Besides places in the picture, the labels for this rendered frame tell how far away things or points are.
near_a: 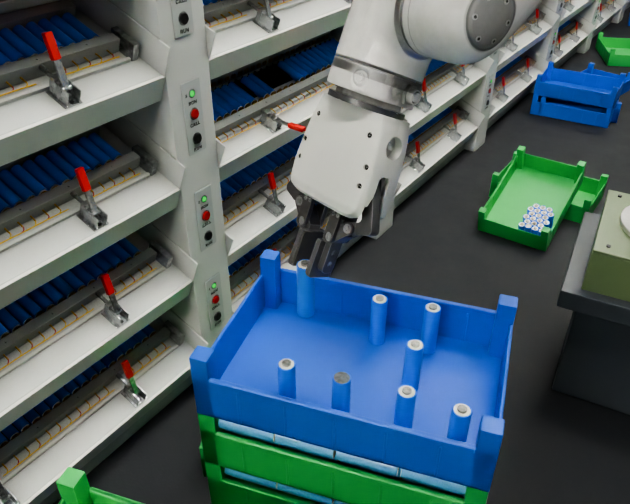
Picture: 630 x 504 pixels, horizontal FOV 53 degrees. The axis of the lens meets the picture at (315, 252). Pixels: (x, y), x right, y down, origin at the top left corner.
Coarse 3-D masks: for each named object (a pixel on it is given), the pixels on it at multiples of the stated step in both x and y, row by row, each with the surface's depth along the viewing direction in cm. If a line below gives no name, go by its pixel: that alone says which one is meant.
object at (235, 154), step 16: (336, 32) 156; (320, 96) 138; (288, 112) 130; (304, 112) 132; (256, 128) 123; (288, 128) 126; (224, 144) 117; (240, 144) 118; (256, 144) 120; (272, 144) 125; (224, 160) 114; (240, 160) 118; (256, 160) 124; (224, 176) 116
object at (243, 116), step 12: (324, 72) 140; (300, 84) 134; (312, 84) 136; (324, 84) 139; (276, 96) 128; (288, 96) 130; (252, 108) 123; (264, 108) 125; (288, 108) 129; (228, 120) 118; (240, 120) 120; (216, 132) 115; (240, 132) 119
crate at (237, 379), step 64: (256, 320) 78; (320, 320) 78; (448, 320) 74; (512, 320) 69; (256, 384) 69; (320, 384) 69; (384, 384) 69; (448, 384) 69; (384, 448) 60; (448, 448) 57
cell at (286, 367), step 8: (280, 360) 63; (288, 360) 63; (280, 368) 62; (288, 368) 62; (280, 376) 63; (288, 376) 62; (280, 384) 63; (288, 384) 63; (280, 392) 64; (288, 392) 64
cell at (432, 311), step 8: (432, 304) 70; (424, 312) 70; (432, 312) 69; (440, 312) 70; (424, 320) 71; (432, 320) 70; (424, 328) 71; (432, 328) 70; (424, 336) 72; (432, 336) 71; (424, 344) 72; (432, 344) 72; (424, 352) 73; (432, 352) 73
